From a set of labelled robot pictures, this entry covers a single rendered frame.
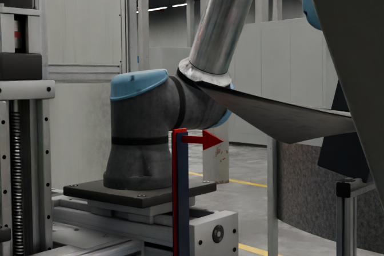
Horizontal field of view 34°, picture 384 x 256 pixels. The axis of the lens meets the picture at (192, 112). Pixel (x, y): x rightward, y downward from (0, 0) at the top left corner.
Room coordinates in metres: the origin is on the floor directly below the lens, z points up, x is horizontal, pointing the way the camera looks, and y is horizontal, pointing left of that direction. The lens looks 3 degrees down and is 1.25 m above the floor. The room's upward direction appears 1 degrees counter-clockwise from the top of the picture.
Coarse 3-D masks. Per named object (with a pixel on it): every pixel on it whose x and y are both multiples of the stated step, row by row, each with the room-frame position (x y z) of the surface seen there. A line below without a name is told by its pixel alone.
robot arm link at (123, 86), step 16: (112, 80) 1.25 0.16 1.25; (128, 80) 1.22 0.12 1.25; (144, 80) 1.21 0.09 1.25; (160, 80) 1.23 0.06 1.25; (176, 80) 1.28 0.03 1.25; (112, 96) 1.24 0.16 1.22; (128, 96) 1.21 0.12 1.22; (144, 96) 1.21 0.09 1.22; (160, 96) 1.23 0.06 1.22; (176, 96) 1.25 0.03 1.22; (112, 112) 1.24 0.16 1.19; (128, 112) 1.21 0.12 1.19; (144, 112) 1.21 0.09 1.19; (160, 112) 1.23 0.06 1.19; (176, 112) 1.25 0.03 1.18; (112, 128) 1.25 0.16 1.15; (128, 128) 1.21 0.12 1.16; (144, 128) 1.21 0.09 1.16; (160, 128) 1.23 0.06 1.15; (176, 128) 1.29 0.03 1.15
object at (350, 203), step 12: (348, 180) 1.18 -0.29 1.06; (336, 204) 1.17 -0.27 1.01; (348, 204) 1.16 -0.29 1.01; (336, 216) 1.17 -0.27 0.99; (348, 216) 1.16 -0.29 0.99; (336, 228) 1.17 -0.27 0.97; (348, 228) 1.16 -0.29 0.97; (336, 240) 1.17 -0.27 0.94; (348, 240) 1.16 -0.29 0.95; (336, 252) 1.17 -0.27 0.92; (348, 252) 1.16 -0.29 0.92
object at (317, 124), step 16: (224, 96) 0.58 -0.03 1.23; (240, 96) 0.55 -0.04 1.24; (256, 96) 0.54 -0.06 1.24; (240, 112) 0.66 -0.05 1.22; (256, 112) 0.64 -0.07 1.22; (272, 112) 0.62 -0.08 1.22; (288, 112) 0.60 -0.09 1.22; (304, 112) 0.58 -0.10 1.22; (320, 112) 0.52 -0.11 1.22; (336, 112) 0.53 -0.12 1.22; (272, 128) 0.70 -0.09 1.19; (288, 128) 0.69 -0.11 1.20; (304, 128) 0.68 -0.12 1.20; (320, 128) 0.67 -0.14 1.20; (336, 128) 0.66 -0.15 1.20; (352, 128) 0.65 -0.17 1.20
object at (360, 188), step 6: (360, 180) 1.19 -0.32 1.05; (336, 186) 1.17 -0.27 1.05; (342, 186) 1.16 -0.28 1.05; (348, 186) 1.16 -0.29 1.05; (354, 186) 1.17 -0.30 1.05; (360, 186) 1.22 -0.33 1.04; (366, 186) 1.22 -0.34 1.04; (372, 186) 1.24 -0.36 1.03; (336, 192) 1.17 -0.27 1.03; (342, 192) 1.17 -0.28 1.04; (348, 192) 1.16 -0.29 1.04; (354, 192) 1.17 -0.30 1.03; (360, 192) 1.19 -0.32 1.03
